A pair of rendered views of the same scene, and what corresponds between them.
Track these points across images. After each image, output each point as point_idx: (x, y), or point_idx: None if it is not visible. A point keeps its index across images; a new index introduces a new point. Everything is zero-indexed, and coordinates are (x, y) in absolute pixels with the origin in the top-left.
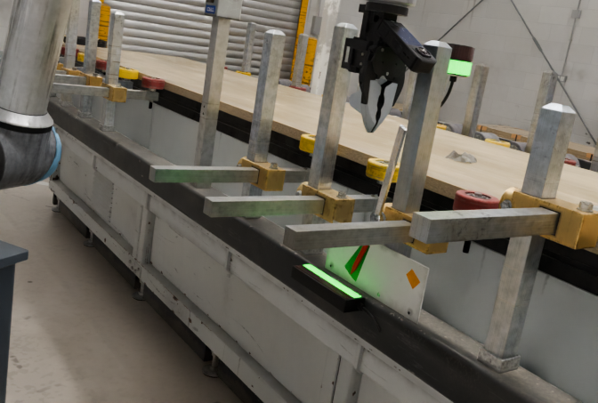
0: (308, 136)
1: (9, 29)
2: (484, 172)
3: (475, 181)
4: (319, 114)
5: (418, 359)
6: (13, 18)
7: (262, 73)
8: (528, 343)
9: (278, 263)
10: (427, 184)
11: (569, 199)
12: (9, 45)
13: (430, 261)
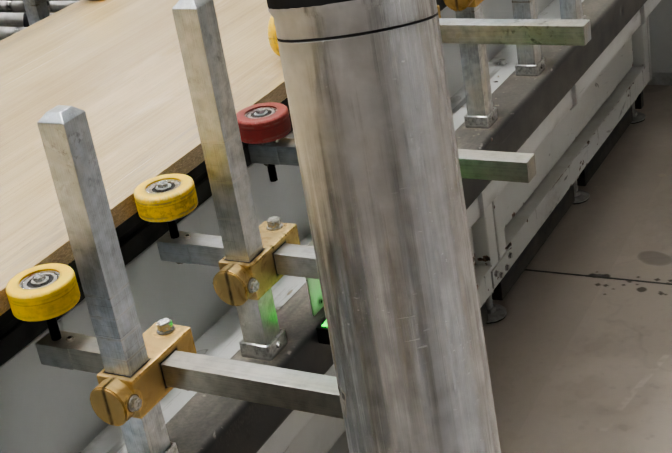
0: (53, 283)
1: (482, 355)
2: (32, 162)
3: (141, 143)
4: (227, 151)
5: None
6: (480, 315)
7: (94, 202)
8: (295, 215)
9: None
10: (180, 171)
11: (125, 103)
12: (491, 386)
13: None
